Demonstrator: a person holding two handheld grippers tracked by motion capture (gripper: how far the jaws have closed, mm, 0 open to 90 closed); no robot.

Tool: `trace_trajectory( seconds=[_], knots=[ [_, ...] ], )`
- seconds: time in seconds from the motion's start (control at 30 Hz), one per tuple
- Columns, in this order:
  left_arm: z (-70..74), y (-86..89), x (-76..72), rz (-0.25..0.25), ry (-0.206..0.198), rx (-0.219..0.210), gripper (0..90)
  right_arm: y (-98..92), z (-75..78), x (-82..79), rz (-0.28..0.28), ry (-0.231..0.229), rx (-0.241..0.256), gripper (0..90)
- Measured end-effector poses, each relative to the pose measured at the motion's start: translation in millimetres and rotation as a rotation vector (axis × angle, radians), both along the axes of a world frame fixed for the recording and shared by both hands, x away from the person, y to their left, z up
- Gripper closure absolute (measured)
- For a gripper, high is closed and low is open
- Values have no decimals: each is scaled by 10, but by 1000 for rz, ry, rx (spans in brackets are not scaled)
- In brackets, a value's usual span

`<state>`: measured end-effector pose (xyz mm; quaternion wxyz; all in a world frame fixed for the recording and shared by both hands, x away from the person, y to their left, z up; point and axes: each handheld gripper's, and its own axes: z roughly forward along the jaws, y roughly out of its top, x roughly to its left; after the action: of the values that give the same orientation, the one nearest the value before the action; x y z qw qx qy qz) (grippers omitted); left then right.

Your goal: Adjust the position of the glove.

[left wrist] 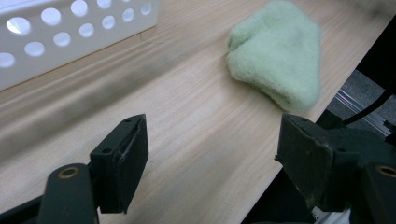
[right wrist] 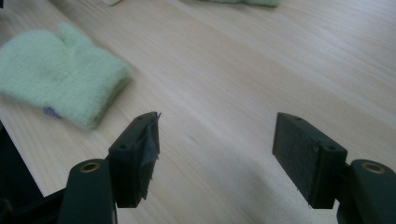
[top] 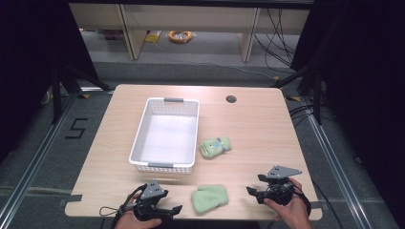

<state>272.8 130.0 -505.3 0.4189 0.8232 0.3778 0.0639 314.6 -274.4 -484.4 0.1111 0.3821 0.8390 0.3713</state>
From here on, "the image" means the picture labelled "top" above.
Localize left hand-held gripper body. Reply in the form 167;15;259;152
133;179;175;222

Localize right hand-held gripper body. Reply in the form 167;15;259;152
260;164;304;206

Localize green sponge cloth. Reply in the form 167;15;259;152
190;184;230;216

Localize white plastic basket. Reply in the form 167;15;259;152
128;96;201;175

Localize green mitten with face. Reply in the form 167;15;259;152
199;136;232;160

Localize person's right hand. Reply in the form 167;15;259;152
263;177;312;229

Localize person's left hand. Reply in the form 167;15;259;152
114;192;162;229

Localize black tape floor numeral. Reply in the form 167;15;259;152
65;117;89;140

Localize black metal stand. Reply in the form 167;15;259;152
52;62;115;125
270;65;323;126

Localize black curtain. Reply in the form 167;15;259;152
289;0;405;229
0;0;100;163

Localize yellow packet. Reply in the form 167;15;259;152
144;30;163;44

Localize aluminium floor rail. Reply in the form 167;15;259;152
300;94;374;229
0;91;81;221

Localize black floor cables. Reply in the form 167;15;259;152
287;103;335;129

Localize bundle of black hanging cables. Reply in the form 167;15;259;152
253;8;298;69

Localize light wooden desk frame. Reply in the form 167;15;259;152
68;2;311;64

